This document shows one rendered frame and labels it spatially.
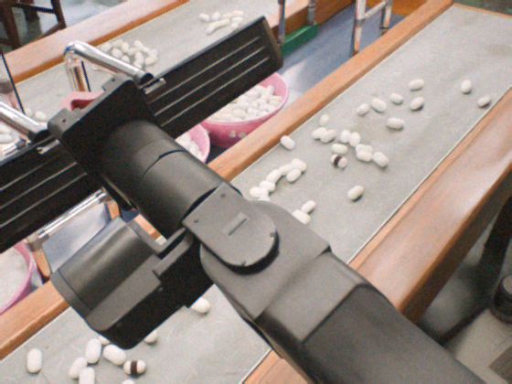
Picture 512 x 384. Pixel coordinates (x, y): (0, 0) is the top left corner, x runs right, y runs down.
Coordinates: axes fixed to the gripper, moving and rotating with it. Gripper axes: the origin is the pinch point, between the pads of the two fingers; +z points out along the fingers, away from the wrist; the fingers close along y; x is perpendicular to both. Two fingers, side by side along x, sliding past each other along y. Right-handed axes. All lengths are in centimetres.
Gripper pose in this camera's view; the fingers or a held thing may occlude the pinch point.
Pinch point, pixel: (72, 102)
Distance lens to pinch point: 49.2
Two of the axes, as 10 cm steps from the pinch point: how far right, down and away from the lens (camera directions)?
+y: 2.9, 5.3, 8.0
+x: 7.2, -6.7, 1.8
